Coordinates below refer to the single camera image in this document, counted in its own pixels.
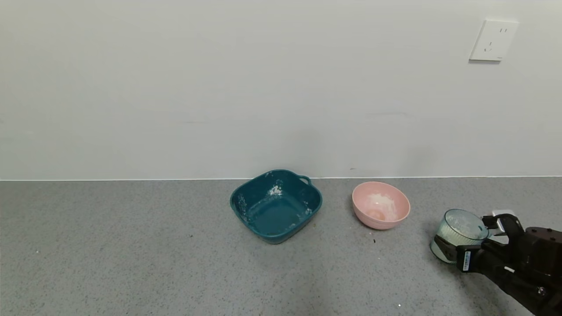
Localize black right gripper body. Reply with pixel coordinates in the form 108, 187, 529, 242
455, 240, 515, 277

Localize white powder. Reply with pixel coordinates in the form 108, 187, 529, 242
439, 221, 483, 246

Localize clear ribbed cup with handle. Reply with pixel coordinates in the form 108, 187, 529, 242
430, 209, 491, 264

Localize pink round bowl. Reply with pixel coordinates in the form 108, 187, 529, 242
352, 181, 411, 230

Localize teal square plastic basin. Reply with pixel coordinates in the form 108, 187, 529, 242
230, 169, 323, 244

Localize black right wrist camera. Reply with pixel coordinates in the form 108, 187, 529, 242
525, 227, 562, 268

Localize white wall socket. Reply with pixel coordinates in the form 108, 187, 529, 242
469, 19, 519, 61

